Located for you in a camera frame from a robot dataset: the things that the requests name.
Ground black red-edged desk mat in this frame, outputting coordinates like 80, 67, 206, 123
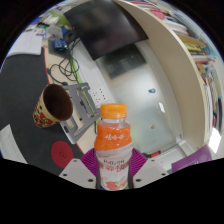
0, 53, 84, 168

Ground printed paper cup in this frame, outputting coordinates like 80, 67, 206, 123
32, 83, 74, 129

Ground black computer monitor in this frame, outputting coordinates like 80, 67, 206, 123
63, 0, 149, 62

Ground grey metal laptop stand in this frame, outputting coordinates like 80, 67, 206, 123
59, 82, 101, 145

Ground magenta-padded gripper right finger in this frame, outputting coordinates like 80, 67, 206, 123
128, 148, 169, 190

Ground orange-capped drink bottle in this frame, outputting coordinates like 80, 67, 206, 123
93, 103, 134, 192

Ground white paper sheet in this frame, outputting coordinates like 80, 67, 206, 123
0, 124, 28, 164

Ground small blue device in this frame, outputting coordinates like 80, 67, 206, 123
52, 38, 69, 51

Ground tangled black cable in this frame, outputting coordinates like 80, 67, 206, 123
48, 38, 81, 88

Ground white paper notebook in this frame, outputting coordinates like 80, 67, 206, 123
6, 28, 44, 58

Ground white shelf with books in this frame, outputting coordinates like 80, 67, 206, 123
113, 0, 224, 151

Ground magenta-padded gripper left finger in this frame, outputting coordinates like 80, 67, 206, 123
59, 148, 101, 190

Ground flat round red coaster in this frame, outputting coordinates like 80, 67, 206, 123
50, 140, 75, 169

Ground ceiling light panels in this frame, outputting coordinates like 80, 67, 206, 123
207, 127, 223, 154

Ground purple pennant flag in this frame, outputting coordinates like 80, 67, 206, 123
171, 144, 213, 174

